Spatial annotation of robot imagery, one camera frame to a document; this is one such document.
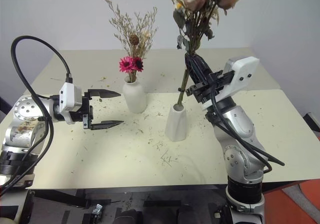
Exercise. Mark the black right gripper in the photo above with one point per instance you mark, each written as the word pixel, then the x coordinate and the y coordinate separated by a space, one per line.
pixel 201 94

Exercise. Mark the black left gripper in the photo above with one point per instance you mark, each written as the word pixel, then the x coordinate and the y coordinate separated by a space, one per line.
pixel 85 108

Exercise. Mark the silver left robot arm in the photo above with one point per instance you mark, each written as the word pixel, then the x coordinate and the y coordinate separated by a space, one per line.
pixel 25 109

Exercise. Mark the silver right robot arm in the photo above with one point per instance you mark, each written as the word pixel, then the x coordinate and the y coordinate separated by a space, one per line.
pixel 237 126

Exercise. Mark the round white ceramic vase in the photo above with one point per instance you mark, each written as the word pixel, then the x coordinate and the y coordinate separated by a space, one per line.
pixel 135 98

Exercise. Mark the dried pink daisy bouquet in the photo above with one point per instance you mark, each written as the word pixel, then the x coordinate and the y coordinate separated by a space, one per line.
pixel 126 63

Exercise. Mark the tapered white ceramic vase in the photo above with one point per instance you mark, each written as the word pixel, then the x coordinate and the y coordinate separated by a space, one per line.
pixel 176 124

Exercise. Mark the small metal clip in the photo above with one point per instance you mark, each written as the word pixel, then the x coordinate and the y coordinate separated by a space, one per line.
pixel 97 209

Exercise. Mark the dark rounded shape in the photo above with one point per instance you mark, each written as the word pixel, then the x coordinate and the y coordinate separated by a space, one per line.
pixel 128 216
pixel 188 215

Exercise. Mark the black object beside table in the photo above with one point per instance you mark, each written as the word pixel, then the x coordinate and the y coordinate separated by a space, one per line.
pixel 312 121

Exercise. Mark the orange seat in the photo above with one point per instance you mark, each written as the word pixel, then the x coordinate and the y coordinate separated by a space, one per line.
pixel 280 204

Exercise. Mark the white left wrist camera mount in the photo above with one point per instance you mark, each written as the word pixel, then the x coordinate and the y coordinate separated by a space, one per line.
pixel 68 94

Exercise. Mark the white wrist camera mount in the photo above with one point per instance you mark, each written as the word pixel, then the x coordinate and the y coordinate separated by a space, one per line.
pixel 68 94
pixel 243 69

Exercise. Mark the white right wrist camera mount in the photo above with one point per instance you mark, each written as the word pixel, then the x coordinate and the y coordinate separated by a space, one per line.
pixel 243 69

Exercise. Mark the black frame under table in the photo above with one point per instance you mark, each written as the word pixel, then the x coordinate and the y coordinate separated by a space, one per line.
pixel 62 199

